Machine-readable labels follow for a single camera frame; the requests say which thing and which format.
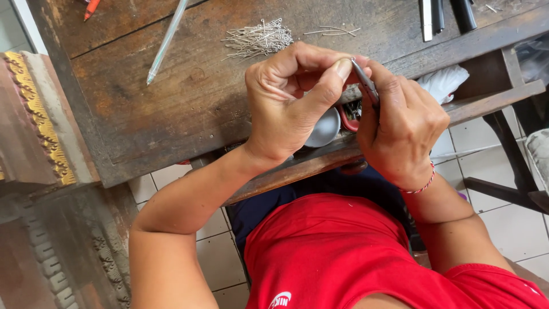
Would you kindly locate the person's left hand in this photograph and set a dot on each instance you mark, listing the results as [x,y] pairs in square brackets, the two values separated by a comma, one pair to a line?
[274,111]

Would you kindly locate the person's right hand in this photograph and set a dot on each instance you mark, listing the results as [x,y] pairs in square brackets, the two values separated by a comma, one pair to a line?
[407,133]

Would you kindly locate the small metal pliers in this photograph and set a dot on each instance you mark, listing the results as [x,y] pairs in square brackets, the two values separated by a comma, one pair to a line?
[365,83]

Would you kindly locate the white round bowl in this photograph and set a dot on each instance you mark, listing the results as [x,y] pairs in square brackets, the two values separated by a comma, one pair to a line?
[324,128]

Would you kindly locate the white plastic bag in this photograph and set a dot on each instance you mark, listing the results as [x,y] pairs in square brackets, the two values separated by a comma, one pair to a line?
[444,82]

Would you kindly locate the pile of silver eye pins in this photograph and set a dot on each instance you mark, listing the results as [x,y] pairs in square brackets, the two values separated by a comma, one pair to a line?
[259,39]

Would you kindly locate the navy blue shorts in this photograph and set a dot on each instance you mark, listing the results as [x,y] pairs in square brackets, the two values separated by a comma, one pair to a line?
[300,193]

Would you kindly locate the clear plastic pen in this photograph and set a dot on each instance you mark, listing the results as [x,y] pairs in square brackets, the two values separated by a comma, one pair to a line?
[166,43]

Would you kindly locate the grey patterned cushion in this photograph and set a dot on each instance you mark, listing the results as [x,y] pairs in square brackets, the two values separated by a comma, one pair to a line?
[540,154]

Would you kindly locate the red shirt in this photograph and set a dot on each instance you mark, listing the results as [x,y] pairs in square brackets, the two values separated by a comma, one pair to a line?
[343,257]

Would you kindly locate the clear plastic bag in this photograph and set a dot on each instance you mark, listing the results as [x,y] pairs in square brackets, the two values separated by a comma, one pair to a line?
[534,58]

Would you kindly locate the orange pen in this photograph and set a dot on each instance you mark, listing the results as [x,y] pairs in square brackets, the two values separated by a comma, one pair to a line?
[91,9]

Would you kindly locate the carved wooden frame gold trim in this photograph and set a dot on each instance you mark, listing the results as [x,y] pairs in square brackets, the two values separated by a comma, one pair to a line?
[47,171]

